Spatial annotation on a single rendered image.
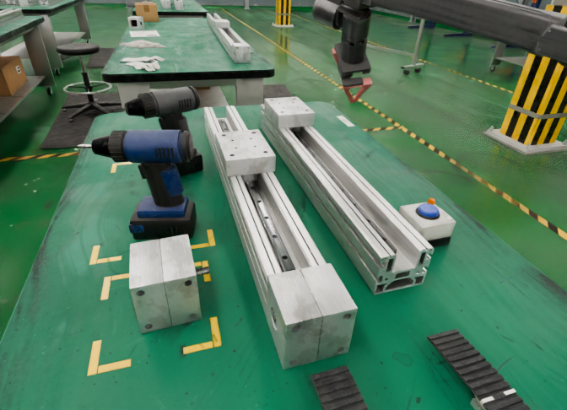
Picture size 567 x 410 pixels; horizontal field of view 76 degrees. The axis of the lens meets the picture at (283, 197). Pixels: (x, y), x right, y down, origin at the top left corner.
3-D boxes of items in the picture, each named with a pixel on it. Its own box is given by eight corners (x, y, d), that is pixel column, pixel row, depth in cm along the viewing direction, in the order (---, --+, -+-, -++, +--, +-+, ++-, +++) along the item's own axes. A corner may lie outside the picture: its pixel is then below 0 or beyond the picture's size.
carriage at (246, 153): (275, 182, 83) (276, 155, 79) (227, 188, 80) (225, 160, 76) (258, 153, 96) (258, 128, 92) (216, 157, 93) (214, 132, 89)
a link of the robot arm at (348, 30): (360, 19, 71) (377, 6, 73) (333, 7, 74) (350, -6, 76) (356, 50, 77) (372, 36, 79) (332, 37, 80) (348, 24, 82)
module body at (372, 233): (422, 283, 65) (434, 247, 60) (373, 294, 62) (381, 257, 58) (287, 126, 129) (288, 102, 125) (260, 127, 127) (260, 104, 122)
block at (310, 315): (363, 348, 53) (374, 304, 48) (283, 369, 50) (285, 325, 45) (337, 303, 60) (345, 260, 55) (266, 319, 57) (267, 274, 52)
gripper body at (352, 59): (342, 78, 82) (344, 51, 76) (333, 51, 88) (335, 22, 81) (370, 74, 82) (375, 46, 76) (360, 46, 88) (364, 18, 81)
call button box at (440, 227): (448, 245, 74) (457, 220, 71) (407, 253, 72) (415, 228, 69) (424, 223, 81) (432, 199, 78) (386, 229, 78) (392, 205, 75)
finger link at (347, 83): (341, 110, 88) (343, 80, 80) (335, 90, 92) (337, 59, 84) (368, 107, 88) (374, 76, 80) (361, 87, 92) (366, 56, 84)
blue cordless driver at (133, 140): (198, 240, 73) (186, 139, 61) (96, 242, 71) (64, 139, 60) (202, 218, 80) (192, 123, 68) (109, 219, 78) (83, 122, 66)
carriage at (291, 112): (313, 134, 108) (315, 112, 104) (278, 137, 105) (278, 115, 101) (295, 116, 121) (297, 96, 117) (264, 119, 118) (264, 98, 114)
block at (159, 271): (217, 315, 57) (213, 271, 52) (141, 334, 54) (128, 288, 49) (207, 272, 65) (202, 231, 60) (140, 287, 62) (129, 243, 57)
